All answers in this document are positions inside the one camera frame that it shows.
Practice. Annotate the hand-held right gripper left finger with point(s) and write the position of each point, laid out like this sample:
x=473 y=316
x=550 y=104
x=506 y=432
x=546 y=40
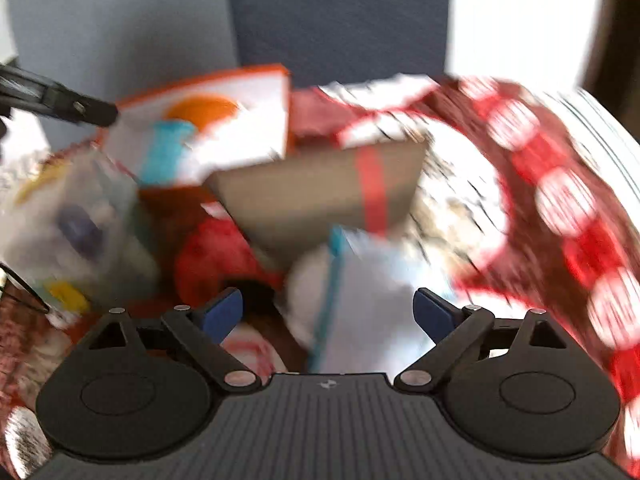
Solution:
x=223 y=313

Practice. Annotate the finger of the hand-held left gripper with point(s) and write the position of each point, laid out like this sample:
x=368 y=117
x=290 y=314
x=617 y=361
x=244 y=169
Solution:
x=65 y=100

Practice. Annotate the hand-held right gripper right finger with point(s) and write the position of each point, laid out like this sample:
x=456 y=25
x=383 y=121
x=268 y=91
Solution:
x=433 y=313

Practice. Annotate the white soft cloth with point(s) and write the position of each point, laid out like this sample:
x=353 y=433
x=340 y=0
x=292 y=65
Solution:
x=302 y=300

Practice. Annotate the red cloth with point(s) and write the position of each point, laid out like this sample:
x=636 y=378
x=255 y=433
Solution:
x=215 y=255

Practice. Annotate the grey blue upholstered panel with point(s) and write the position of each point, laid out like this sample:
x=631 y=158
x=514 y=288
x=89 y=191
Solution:
x=125 y=25

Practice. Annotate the clear plastic bag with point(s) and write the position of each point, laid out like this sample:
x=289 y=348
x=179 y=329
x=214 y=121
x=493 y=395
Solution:
x=75 y=230

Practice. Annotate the grey box with red stripe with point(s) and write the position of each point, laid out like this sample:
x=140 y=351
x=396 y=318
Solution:
x=310 y=200

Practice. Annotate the red and white printed blanket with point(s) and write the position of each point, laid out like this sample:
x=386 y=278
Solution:
x=540 y=210

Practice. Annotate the orange and white box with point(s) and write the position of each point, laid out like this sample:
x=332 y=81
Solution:
x=240 y=120

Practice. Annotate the dark blue upholstered panel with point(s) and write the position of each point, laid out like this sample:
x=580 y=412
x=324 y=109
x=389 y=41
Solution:
x=340 y=20

